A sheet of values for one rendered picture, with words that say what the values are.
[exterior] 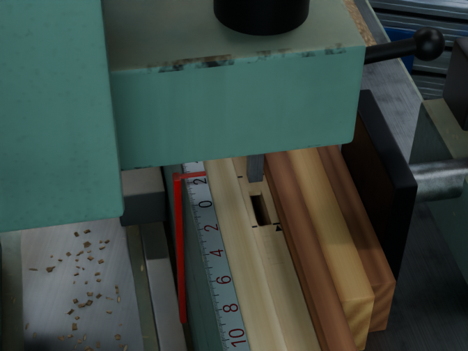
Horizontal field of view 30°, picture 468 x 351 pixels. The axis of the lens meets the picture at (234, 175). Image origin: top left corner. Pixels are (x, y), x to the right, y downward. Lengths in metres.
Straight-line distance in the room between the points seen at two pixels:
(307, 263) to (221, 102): 0.11
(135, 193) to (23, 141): 0.28
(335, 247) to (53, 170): 0.18
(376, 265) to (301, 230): 0.05
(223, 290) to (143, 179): 0.23
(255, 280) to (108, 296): 0.21
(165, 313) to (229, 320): 0.19
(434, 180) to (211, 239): 0.15
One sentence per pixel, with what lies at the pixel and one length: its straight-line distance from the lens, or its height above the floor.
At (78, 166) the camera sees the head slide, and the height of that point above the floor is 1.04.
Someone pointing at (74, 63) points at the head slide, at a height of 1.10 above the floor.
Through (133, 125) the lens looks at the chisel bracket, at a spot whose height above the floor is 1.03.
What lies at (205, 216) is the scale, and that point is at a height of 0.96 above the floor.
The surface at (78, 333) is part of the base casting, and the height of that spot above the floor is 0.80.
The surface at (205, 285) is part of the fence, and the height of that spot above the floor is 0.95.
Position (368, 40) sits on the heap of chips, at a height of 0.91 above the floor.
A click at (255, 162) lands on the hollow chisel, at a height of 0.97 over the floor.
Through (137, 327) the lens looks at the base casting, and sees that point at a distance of 0.66.
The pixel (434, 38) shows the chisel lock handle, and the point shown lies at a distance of 0.52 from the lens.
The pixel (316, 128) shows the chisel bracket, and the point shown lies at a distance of 0.49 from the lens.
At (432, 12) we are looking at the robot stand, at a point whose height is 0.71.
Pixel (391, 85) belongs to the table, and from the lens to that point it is 0.72.
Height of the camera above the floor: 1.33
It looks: 43 degrees down
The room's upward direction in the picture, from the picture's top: 1 degrees clockwise
